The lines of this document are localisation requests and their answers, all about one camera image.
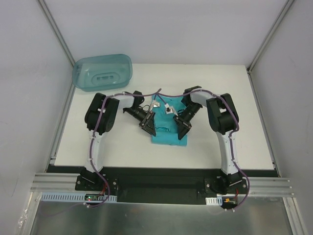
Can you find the left white cable duct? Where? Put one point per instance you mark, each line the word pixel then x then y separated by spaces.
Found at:
pixel 76 197

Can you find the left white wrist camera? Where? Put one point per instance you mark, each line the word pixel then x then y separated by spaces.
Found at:
pixel 154 105

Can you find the right aluminium frame post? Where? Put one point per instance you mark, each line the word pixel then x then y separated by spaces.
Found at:
pixel 274 27

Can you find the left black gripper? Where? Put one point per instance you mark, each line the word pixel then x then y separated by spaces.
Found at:
pixel 146 120

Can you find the left aluminium frame post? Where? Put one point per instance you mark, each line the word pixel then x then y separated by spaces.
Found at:
pixel 52 23

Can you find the teal t shirt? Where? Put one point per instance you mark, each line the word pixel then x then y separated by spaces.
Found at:
pixel 166 128

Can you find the white cable duct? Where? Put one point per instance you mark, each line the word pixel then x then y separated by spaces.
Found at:
pixel 76 197
pixel 214 201

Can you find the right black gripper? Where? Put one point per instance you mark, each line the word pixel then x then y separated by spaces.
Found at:
pixel 183 122

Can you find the translucent blue plastic bin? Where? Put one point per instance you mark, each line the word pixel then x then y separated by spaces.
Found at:
pixel 101 73

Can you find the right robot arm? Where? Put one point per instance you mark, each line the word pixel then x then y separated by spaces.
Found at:
pixel 224 121

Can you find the right white cable duct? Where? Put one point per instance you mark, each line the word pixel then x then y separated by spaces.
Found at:
pixel 214 201

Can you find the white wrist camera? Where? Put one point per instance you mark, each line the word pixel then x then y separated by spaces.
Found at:
pixel 154 105
pixel 170 110

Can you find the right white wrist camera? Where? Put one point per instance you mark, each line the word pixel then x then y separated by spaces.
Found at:
pixel 170 110

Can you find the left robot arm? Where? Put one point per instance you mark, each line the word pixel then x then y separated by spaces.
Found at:
pixel 100 118

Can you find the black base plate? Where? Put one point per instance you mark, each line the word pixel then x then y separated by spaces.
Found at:
pixel 161 185

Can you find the aluminium frame post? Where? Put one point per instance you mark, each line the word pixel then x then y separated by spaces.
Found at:
pixel 52 23
pixel 274 27

